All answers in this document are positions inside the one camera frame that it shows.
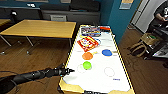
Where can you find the open cardboard box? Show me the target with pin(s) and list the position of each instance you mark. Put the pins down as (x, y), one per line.
(149, 39)

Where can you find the yellow wall sign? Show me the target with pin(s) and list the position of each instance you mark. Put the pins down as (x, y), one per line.
(126, 3)

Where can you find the person in dark clothes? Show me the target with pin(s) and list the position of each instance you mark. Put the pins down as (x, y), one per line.
(162, 13)

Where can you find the small green bowl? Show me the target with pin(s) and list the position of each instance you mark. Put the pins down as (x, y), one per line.
(87, 65)

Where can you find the dark grey sofa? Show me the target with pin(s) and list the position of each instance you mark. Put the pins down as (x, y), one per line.
(73, 11)

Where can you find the yellow air hockey table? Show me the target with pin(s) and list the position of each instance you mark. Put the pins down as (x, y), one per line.
(96, 80)

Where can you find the colourful game box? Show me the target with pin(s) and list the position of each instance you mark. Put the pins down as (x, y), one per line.
(90, 31)

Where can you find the red and black item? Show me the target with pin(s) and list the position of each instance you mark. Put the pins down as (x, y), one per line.
(105, 28)

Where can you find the grey sofa cushion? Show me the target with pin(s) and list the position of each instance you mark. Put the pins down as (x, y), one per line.
(58, 18)

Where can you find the blue round paddle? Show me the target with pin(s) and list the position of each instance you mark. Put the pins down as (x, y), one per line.
(107, 52)

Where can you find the brown backpack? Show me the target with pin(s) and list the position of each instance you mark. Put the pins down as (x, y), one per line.
(137, 50)

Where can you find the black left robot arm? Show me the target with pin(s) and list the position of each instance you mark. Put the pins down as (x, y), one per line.
(23, 78)

